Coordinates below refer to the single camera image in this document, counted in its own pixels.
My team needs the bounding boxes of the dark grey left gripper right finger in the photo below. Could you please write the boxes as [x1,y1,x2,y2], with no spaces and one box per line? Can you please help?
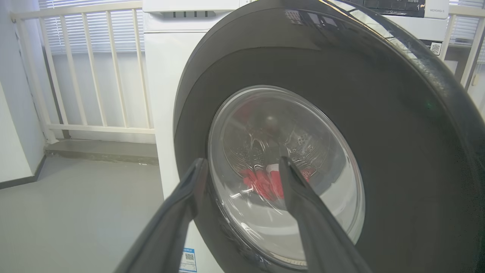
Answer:
[279,156,372,273]

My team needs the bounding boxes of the white window blinds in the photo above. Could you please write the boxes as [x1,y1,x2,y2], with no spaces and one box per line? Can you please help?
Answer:
[38,0,485,55]

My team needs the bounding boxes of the blue white energy label sticker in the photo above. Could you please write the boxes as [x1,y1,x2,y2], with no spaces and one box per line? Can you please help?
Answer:
[179,247,197,273]

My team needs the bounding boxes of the white washing machine body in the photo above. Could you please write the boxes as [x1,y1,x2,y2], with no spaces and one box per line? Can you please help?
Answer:
[142,0,449,273]

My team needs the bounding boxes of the red and white garment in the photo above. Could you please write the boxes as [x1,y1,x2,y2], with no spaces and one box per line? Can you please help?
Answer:
[239,164,285,201]

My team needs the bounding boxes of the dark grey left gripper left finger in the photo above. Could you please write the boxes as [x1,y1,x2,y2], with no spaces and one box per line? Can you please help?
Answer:
[114,158,208,273]

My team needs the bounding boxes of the dark round washing machine door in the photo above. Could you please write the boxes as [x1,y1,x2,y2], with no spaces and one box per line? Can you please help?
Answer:
[174,0,485,273]

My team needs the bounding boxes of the black washer control panel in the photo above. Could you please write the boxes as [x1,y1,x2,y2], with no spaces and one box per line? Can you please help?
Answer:
[350,0,426,18]

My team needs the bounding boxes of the white slatted railing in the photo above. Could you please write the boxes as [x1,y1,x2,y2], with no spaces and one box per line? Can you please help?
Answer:
[11,1,485,144]

